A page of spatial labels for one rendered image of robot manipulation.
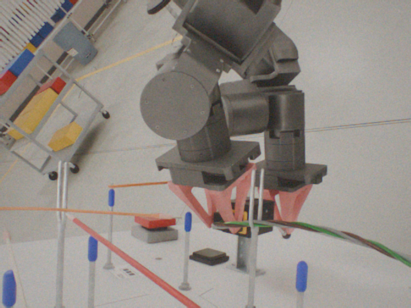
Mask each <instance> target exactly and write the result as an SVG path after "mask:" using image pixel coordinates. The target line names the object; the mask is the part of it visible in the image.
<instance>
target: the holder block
mask: <svg viewBox="0 0 411 308"><path fill-rule="evenodd" d="M231 206H232V210H235V199H231ZM258 206H259V199H258V198H254V211H253V220H257V218H258ZM274 207H275V201H273V200H265V199H263V204H262V221H265V220H273V218H274ZM266 210H268V212H266ZM244 211H245V212H247V220H249V212H250V197H246V202H245V206H244ZM272 231H273V227H259V232H258V233H257V235H258V236H259V235H262V234H265V233H269V232H272ZM222 232H224V231H222ZM224 233H229V232H224ZM230 234H233V233H230ZM233 235H237V236H241V237H245V238H251V227H247V228H246V234H243V233H235V234H233Z"/></svg>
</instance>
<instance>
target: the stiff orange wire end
mask: <svg viewBox="0 0 411 308"><path fill-rule="evenodd" d="M164 184H168V181H159V182H149V183H131V184H121V185H108V187H109V188H123V187H132V186H148V185H164Z"/></svg>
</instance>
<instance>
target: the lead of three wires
mask: <svg viewBox="0 0 411 308"><path fill-rule="evenodd" d="M253 224H254V226H255V227H259V220H253ZM211 226H212V229H228V228H242V227H250V225H249V220H247V221H241V222H239V221H230V222H224V220H222V221H219V222H214V223H212V225H211Z"/></svg>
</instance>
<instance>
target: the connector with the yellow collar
mask: <svg viewBox="0 0 411 308"><path fill-rule="evenodd" d="M222 220H223V218H222V217H221V215H220V213H219V211H218V212H214V218H213V223H214V222H219V221H222ZM215 230H220V231H224V232H229V233H231V231H230V230H229V228H228V229H215ZM242 231H243V227H242V228H240V229H239V230H238V231H237V232H236V233H239V232H242Z"/></svg>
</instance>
